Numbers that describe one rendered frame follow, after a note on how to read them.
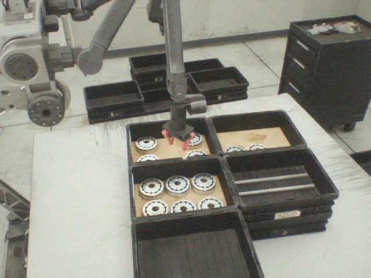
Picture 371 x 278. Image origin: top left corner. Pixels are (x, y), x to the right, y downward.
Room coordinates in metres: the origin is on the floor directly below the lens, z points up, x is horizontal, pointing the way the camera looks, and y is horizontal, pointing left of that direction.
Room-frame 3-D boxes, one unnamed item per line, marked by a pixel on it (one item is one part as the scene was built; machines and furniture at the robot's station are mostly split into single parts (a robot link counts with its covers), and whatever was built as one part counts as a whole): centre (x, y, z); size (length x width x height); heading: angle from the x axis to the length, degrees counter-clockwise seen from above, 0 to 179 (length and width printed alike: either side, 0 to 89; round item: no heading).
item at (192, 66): (2.90, -0.14, 0.31); 0.40 x 0.30 x 0.34; 106
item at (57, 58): (1.08, 0.40, 1.45); 0.09 x 0.08 x 0.12; 16
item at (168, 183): (1.11, 0.04, 0.86); 0.10 x 0.10 x 0.01
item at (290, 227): (1.10, -0.37, 0.76); 0.40 x 0.30 x 0.12; 99
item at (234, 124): (1.40, -0.33, 0.87); 0.40 x 0.30 x 0.11; 99
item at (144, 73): (2.79, 0.25, 0.37); 0.40 x 0.30 x 0.45; 106
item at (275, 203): (1.10, -0.37, 0.92); 0.40 x 0.30 x 0.02; 99
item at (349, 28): (2.82, -1.27, 0.88); 0.29 x 0.22 x 0.03; 106
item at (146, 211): (0.97, 0.12, 0.86); 0.10 x 0.10 x 0.01
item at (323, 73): (2.74, -1.17, 0.45); 0.60 x 0.45 x 0.90; 106
